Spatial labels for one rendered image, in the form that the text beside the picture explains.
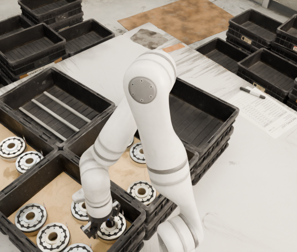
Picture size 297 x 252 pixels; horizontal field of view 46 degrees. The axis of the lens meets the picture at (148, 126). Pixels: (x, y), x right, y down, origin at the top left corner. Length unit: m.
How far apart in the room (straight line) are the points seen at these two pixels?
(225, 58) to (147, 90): 2.26
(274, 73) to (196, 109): 1.18
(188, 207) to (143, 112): 0.27
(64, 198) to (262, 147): 0.89
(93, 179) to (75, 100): 0.80
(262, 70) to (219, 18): 1.42
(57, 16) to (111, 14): 1.17
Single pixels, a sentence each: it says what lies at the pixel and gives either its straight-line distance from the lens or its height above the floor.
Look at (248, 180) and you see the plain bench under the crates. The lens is 1.52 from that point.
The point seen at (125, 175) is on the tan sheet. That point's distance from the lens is 1.31.
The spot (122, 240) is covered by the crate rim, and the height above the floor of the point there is 0.93.
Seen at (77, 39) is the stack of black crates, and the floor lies 0.38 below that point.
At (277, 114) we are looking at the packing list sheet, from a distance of 1.83.
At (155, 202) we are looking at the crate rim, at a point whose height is 0.93.
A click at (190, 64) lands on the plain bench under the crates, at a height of 0.70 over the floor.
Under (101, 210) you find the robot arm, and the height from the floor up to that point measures 1.05.
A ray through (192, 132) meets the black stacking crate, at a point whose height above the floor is 0.83.
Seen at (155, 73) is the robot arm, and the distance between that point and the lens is 0.63.
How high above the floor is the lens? 1.90
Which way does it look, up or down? 47 degrees down
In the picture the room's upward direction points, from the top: 2 degrees clockwise
